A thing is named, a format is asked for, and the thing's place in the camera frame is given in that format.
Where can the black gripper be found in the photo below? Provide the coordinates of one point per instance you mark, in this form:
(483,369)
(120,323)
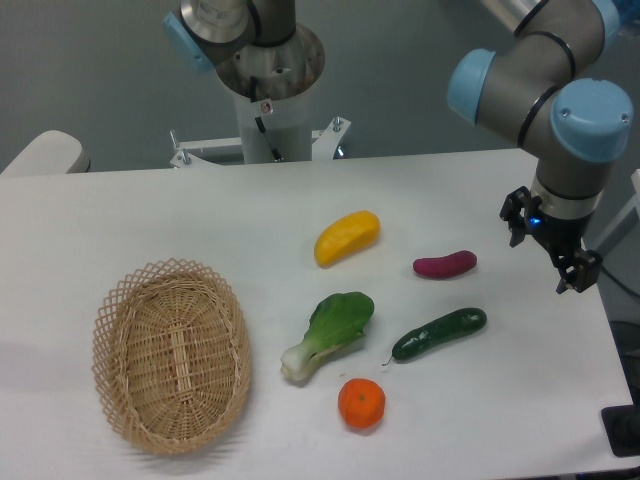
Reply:
(578,268)

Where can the grey robot base joint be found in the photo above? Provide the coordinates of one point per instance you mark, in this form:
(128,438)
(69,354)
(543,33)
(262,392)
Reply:
(257,48)

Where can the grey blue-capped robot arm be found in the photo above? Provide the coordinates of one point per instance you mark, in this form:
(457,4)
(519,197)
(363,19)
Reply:
(536,96)

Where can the dark green cucumber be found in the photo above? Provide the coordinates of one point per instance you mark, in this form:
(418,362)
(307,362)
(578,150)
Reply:
(450,327)

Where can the purple sweet potato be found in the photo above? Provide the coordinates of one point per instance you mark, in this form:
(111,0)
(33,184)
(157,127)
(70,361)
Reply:
(445,267)

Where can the black device at table edge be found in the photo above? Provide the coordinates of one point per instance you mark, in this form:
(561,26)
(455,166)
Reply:
(622,429)

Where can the yellow mango piece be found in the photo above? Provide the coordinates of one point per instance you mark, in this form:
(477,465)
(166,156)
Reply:
(348,235)

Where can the green bok choy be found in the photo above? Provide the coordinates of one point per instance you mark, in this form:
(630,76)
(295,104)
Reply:
(337,321)

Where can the orange tangerine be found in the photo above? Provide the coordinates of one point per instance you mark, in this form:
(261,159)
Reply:
(361,403)

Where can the woven wicker basket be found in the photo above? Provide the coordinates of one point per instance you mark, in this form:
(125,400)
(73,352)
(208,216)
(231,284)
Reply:
(171,357)

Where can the white chair armrest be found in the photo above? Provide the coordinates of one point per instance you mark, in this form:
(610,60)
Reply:
(51,153)

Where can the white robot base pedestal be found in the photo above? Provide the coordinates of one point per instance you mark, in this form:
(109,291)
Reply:
(270,131)

